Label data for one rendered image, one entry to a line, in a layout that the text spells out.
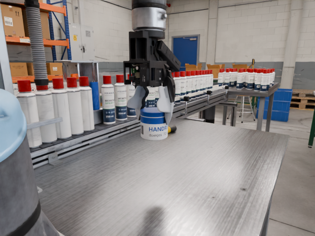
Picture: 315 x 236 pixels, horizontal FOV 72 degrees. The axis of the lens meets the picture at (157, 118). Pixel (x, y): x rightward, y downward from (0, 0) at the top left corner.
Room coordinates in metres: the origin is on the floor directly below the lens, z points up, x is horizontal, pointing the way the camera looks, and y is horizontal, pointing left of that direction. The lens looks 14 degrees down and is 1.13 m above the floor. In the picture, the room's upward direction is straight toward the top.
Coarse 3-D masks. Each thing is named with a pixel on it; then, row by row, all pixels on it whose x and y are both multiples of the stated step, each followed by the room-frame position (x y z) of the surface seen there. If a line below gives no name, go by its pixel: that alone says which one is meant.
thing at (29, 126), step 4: (44, 120) 0.65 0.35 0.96; (48, 120) 0.65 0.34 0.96; (52, 120) 0.66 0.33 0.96; (56, 120) 0.67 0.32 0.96; (60, 120) 0.68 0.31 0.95; (28, 124) 0.60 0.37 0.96; (32, 124) 0.61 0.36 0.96; (36, 124) 0.62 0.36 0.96; (40, 124) 0.63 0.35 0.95; (44, 124) 0.64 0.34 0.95; (48, 124) 0.65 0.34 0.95; (28, 128) 0.60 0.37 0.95
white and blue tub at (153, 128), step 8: (144, 112) 0.51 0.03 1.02; (152, 112) 0.50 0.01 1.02; (160, 112) 0.50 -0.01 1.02; (144, 120) 0.51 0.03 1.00; (152, 120) 0.50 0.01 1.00; (160, 120) 0.50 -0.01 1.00; (144, 128) 0.51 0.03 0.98; (152, 128) 0.50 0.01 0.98; (160, 128) 0.50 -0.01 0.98; (144, 136) 0.51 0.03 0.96; (152, 136) 0.50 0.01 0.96; (160, 136) 0.50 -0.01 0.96
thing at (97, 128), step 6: (126, 120) 0.96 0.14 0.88; (132, 120) 0.97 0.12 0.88; (96, 126) 0.86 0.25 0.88; (102, 126) 0.87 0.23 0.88; (108, 126) 0.86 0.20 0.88; (84, 132) 0.79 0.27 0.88; (90, 132) 0.79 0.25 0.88; (72, 138) 0.72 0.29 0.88; (42, 144) 0.66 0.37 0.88; (48, 144) 0.66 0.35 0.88; (54, 144) 0.66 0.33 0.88; (30, 150) 0.61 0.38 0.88; (36, 150) 0.61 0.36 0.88
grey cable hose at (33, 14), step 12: (24, 0) 0.58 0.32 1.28; (36, 0) 0.58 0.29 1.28; (36, 12) 0.58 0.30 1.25; (36, 24) 0.58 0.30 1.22; (36, 36) 0.58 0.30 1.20; (36, 48) 0.57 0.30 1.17; (36, 60) 0.57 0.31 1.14; (36, 72) 0.57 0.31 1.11; (36, 84) 0.57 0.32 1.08; (48, 84) 0.59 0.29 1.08
